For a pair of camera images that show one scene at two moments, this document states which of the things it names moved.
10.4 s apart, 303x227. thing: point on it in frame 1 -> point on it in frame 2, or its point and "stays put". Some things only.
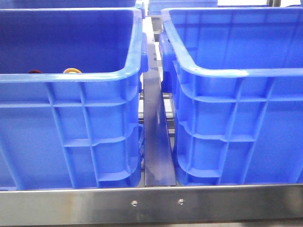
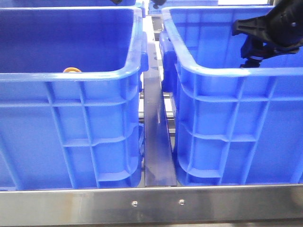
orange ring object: x=72 y=70 stays put
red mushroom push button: x=35 y=71 -> x=255 y=49
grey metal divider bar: x=158 y=164 stays put
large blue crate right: x=236 y=74 stays put
